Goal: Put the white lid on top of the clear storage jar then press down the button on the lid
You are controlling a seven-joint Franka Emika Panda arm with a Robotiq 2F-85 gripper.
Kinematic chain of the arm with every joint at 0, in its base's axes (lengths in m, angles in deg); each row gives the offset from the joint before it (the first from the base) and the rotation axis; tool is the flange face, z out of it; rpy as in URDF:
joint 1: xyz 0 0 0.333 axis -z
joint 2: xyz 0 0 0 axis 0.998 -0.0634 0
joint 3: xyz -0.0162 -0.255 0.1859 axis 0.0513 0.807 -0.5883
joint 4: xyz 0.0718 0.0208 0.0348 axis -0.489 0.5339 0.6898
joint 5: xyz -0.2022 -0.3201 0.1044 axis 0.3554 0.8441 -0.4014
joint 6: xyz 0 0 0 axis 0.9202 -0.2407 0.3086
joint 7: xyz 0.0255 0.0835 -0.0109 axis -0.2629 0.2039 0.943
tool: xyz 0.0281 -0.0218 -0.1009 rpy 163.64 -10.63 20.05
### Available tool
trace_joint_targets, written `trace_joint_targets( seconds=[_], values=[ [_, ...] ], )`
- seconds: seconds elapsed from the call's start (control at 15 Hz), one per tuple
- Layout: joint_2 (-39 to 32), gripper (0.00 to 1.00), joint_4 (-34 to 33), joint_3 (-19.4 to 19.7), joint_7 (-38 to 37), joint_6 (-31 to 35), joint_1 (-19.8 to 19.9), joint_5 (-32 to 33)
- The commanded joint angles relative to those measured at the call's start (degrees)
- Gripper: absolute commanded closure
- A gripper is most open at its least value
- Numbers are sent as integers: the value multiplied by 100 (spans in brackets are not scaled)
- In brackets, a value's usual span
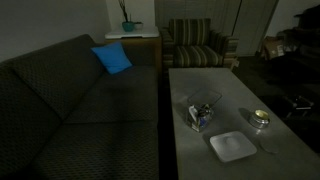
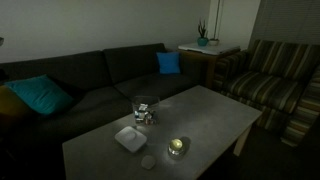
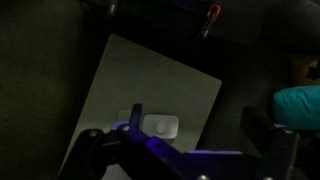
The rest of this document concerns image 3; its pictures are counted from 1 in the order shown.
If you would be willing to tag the orange clamp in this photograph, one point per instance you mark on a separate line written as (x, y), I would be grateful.
(211, 18)

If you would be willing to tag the teal cushion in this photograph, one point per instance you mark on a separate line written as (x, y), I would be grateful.
(298, 106)

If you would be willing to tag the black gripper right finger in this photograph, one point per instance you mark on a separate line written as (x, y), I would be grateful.
(283, 153)

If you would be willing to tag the dark fabric sofa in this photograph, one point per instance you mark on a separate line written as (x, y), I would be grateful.
(36, 83)

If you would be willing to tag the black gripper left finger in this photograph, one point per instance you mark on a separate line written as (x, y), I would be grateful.
(150, 146)

